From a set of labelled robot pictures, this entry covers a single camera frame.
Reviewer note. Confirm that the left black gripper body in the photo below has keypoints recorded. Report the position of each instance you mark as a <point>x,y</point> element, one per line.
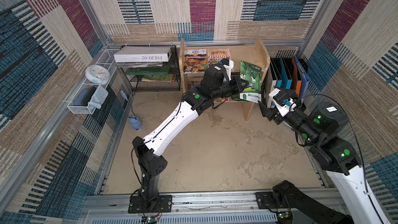
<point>230,87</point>

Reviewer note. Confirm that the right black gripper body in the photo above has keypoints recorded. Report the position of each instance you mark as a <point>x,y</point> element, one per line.
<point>276,115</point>

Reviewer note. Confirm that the green melon seed bag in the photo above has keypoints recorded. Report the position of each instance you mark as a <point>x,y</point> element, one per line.
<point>253,75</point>

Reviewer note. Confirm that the pink flower shop seed bag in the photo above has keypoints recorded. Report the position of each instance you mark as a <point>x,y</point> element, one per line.
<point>216,55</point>

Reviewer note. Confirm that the orange marigold seed bag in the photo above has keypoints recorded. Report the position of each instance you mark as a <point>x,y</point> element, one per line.
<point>195,60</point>

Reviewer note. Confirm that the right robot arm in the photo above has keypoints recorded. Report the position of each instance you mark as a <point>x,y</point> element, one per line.
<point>343,165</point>

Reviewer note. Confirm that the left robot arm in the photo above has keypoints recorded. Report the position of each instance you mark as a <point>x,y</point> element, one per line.
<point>217,83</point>

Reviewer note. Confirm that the wooden two-tier shelf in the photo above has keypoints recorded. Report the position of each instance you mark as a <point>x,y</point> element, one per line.
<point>253,52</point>

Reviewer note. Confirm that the white binder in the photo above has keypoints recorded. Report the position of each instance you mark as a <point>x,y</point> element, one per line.
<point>271,81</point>

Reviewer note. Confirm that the orange binder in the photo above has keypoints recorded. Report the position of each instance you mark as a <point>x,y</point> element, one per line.
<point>296,78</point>

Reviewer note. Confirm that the black file holder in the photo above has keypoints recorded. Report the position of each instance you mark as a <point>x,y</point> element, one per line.
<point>290,66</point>

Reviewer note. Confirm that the teal binder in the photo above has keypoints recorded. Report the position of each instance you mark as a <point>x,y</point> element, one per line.
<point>277,70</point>
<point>285,74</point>

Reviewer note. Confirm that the blue binder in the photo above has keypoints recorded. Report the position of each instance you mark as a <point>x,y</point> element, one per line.
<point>305,80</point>

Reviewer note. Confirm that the green book on rack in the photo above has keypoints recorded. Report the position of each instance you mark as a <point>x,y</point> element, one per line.
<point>143,71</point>

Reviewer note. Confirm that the white folio box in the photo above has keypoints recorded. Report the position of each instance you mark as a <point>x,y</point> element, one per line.
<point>132,54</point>

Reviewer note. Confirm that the light blue cloth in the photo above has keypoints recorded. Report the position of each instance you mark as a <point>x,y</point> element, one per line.
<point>98,98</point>

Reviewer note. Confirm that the white round clock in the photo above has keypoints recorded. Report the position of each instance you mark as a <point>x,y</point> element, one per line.
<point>97,74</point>

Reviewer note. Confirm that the dark pouch in basket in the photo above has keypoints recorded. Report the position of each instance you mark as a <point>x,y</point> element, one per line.
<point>84,97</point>

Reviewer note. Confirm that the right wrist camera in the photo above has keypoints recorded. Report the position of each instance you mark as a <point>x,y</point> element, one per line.
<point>281,99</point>

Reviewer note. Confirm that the black wire rack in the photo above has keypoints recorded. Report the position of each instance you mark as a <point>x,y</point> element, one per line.
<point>154,76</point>

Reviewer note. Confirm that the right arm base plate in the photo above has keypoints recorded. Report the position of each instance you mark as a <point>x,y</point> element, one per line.
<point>273,201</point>

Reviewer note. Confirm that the white wire basket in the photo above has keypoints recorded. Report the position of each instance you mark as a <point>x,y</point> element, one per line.
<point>106,59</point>

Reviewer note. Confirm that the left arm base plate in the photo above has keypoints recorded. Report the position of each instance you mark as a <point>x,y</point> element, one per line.
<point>160,204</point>

